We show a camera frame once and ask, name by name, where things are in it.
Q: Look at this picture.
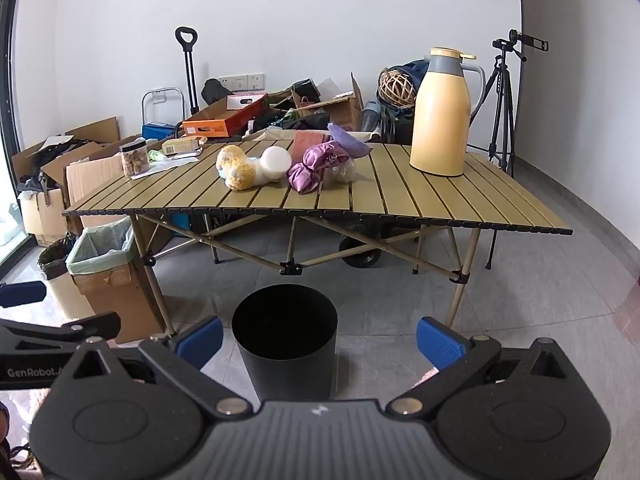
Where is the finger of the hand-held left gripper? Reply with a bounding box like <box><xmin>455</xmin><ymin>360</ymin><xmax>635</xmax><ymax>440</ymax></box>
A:
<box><xmin>0</xmin><ymin>311</ymin><xmax>122</xmax><ymax>356</ymax></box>
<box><xmin>0</xmin><ymin>281</ymin><xmax>47</xmax><ymax>309</ymax></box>

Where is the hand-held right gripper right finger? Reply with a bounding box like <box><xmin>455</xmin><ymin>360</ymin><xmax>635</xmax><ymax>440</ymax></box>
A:
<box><xmin>386</xmin><ymin>316</ymin><xmax>583</xmax><ymax>416</ymax></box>

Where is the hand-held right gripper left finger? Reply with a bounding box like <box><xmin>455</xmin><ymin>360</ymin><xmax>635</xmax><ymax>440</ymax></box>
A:
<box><xmin>50</xmin><ymin>316</ymin><xmax>252</xmax><ymax>416</ymax></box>

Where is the black trash bin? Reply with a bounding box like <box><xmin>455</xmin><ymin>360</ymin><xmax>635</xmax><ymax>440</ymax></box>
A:
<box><xmin>231</xmin><ymin>284</ymin><xmax>339</xmax><ymax>402</ymax></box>

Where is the blue and yellow plush toy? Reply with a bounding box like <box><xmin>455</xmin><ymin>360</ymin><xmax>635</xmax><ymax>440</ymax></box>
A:
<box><xmin>215</xmin><ymin>144</ymin><xmax>261</xmax><ymax>192</ymax></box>

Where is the white paper cup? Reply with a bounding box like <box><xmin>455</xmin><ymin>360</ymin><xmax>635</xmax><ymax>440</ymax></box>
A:
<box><xmin>254</xmin><ymin>146</ymin><xmax>293</xmax><ymax>184</ymax></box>

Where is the purple satin cloth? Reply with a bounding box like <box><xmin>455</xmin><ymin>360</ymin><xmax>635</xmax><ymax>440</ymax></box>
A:
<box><xmin>287</xmin><ymin>141</ymin><xmax>351</xmax><ymax>196</ymax></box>

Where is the beige bin with black liner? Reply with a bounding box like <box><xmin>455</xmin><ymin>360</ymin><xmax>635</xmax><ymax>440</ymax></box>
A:
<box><xmin>37</xmin><ymin>237</ymin><xmax>96</xmax><ymax>320</ymax></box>

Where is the tan folding table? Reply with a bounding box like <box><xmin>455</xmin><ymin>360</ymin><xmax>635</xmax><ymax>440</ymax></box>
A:
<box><xmin>62</xmin><ymin>137</ymin><xmax>574</xmax><ymax>338</ymax></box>

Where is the cardboard box with green liner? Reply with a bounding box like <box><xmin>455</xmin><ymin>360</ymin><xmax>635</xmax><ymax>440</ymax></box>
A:
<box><xmin>66</xmin><ymin>215</ymin><xmax>166</xmax><ymax>345</ymax></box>

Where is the large open cardboard box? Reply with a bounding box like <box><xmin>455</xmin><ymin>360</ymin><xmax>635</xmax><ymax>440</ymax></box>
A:
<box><xmin>11</xmin><ymin>116</ymin><xmax>122</xmax><ymax>248</ymax></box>

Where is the green plastic liner bag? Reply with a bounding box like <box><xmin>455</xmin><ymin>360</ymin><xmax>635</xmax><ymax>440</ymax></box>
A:
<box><xmin>66</xmin><ymin>215</ymin><xmax>137</xmax><ymax>277</ymax></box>

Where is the black wagon cart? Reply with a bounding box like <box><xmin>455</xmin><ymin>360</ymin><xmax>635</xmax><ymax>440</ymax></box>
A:
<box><xmin>300</xmin><ymin>216</ymin><xmax>451</xmax><ymax>269</ymax></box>

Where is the clear jar with black lid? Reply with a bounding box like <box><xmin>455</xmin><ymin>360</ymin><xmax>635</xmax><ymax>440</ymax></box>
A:
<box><xmin>119</xmin><ymin>139</ymin><xmax>151</xmax><ymax>178</ymax></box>

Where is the printed paper sheet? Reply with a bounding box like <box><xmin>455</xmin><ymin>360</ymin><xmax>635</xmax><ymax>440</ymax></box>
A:
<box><xmin>131</xmin><ymin>152</ymin><xmax>203</xmax><ymax>181</ymax></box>

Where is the small tan cardboard box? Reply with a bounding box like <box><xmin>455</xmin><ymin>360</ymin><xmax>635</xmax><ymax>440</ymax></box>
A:
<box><xmin>161</xmin><ymin>137</ymin><xmax>202</xmax><ymax>157</ymax></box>

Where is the blue storage box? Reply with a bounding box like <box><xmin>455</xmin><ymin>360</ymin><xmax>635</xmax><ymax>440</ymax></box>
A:
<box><xmin>142</xmin><ymin>122</ymin><xmax>177</xmax><ymax>142</ymax></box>

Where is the beige canvas cloth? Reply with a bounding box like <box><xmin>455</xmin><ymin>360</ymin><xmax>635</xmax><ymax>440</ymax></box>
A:
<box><xmin>242</xmin><ymin>125</ymin><xmax>381</xmax><ymax>145</ymax></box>

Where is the orange cardboard tray box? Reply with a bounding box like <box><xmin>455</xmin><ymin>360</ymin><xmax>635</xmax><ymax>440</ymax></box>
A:
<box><xmin>181</xmin><ymin>94</ymin><xmax>269</xmax><ymax>139</ymax></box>

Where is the yellow thermos jug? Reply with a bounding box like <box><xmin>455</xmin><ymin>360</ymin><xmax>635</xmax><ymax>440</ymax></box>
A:
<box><xmin>409</xmin><ymin>47</ymin><xmax>487</xmax><ymax>177</ymax></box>

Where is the grey blue water bottle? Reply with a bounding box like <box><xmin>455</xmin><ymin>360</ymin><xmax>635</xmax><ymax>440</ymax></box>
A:
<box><xmin>361</xmin><ymin>100</ymin><xmax>383</xmax><ymax>133</ymax></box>

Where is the black tripod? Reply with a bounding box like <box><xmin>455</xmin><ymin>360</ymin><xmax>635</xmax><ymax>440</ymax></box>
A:
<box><xmin>467</xmin><ymin>52</ymin><xmax>517</xmax><ymax>272</ymax></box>

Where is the white cardboard box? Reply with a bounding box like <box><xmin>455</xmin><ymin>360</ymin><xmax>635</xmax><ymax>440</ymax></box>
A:
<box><xmin>226</xmin><ymin>93</ymin><xmax>267</xmax><ymax>111</ymax></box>

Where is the brown cardboard box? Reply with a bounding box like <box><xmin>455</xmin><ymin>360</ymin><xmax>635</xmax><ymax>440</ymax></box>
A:
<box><xmin>292</xmin><ymin>72</ymin><xmax>365</xmax><ymax>128</ymax></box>

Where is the woven rattan ball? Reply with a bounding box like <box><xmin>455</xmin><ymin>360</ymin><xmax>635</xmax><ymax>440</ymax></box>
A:
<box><xmin>377</xmin><ymin>69</ymin><xmax>418</xmax><ymax>108</ymax></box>

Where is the black box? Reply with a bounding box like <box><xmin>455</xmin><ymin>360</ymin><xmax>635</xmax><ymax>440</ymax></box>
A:
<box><xmin>291</xmin><ymin>79</ymin><xmax>321</xmax><ymax>106</ymax></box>

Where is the black strap bag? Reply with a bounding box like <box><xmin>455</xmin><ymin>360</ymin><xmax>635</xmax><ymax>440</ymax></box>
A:
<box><xmin>17</xmin><ymin>137</ymin><xmax>91</xmax><ymax>196</ymax></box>

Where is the silver metal tube frame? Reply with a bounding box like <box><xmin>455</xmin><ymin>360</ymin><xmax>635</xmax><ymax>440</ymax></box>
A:
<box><xmin>141</xmin><ymin>87</ymin><xmax>185</xmax><ymax>138</ymax></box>

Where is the black cart pull handle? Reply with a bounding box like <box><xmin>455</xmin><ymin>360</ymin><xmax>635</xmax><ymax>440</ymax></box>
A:
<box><xmin>175</xmin><ymin>26</ymin><xmax>200</xmax><ymax>117</ymax></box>

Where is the black camera on tripod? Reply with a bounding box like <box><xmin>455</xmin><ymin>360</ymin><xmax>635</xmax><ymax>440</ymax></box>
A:
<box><xmin>491</xmin><ymin>29</ymin><xmax>551</xmax><ymax>63</ymax></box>

